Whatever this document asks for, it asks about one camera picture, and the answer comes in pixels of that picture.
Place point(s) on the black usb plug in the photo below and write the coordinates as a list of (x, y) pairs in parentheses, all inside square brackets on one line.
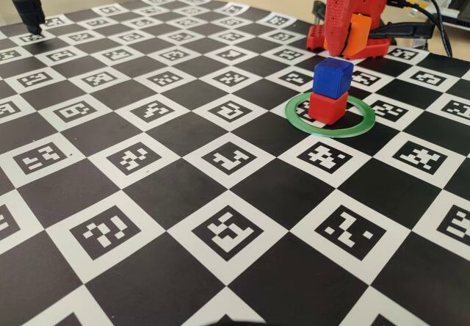
[(400, 2)]

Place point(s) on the white grey case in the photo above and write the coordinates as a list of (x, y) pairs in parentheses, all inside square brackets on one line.
[(455, 3)]

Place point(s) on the grey metal table clamp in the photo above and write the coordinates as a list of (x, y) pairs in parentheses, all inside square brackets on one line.
[(317, 12)]

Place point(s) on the red robot arm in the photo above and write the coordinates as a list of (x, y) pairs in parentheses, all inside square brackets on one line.
[(371, 48)]

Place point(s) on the red cube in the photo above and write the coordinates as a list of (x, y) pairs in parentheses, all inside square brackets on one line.
[(327, 107)]

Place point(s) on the blue cube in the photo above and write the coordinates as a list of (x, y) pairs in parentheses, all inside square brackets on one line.
[(332, 78)]

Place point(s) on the checkerboard marker mat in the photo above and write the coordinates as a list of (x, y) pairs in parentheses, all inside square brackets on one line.
[(257, 194)]

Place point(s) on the orange cube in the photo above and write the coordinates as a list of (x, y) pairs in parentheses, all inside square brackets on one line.
[(358, 36)]

